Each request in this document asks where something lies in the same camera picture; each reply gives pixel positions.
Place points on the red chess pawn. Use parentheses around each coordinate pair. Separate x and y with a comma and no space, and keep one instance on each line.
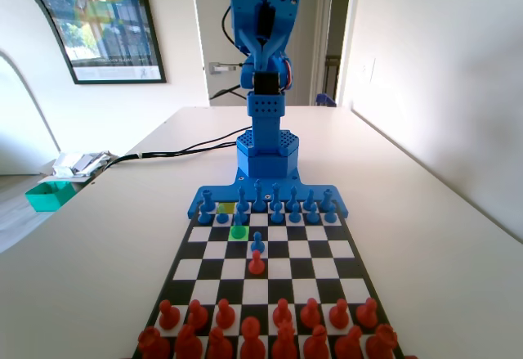
(255,265)
(367,315)
(282,315)
(168,317)
(197,317)
(310,315)
(224,315)
(339,315)

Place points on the blue chess king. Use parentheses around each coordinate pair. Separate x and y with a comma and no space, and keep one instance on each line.
(276,192)

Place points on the white arched panel dark edge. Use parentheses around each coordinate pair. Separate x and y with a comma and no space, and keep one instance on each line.
(16,28)

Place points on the blue chess rook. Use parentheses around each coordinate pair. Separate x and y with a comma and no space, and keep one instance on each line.
(207,201)
(325,198)

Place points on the green plastic box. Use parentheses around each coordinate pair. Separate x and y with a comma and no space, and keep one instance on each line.
(49,197)

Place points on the red chess bishop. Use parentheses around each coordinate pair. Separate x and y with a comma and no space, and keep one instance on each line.
(316,343)
(220,345)

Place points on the white door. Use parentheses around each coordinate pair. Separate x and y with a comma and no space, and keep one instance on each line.
(308,28)

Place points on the black and white chessboard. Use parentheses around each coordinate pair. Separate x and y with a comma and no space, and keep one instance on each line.
(310,269)

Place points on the red chess rook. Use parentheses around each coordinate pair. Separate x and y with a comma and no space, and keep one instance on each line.
(382,341)
(153,343)

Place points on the blue geared gripper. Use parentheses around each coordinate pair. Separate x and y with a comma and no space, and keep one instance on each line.
(265,24)

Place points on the blue chess knight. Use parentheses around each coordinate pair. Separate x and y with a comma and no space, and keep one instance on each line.
(309,196)
(238,232)

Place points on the pile of papers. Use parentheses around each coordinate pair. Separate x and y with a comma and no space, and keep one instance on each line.
(77,162)

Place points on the blue chess bishop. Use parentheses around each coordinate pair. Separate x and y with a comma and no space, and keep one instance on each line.
(293,195)
(242,197)

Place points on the framed colourful poster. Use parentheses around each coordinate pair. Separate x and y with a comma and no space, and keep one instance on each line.
(110,15)

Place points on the row of blue chess pieces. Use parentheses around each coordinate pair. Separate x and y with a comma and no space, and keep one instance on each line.
(342,205)

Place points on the red chess queen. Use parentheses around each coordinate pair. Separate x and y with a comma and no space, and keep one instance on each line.
(284,343)

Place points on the blue chair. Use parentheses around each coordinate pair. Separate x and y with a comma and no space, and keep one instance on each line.
(324,100)

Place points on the red chess knight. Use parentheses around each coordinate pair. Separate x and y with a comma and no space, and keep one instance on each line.
(188,343)
(348,343)

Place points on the blue chess queen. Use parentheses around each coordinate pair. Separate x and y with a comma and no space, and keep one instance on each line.
(257,195)

